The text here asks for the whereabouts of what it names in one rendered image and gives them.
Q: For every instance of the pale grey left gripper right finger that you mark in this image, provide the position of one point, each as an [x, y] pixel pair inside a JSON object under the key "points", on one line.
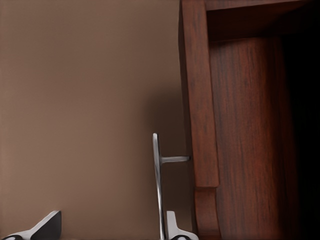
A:
{"points": [[172, 226]]}

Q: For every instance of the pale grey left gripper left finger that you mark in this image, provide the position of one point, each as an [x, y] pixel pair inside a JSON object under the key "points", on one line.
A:
{"points": [[47, 224]]}

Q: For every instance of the dark red wooden drawer cabinet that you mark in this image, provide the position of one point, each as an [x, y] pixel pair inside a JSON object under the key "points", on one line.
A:
{"points": [[240, 125]]}

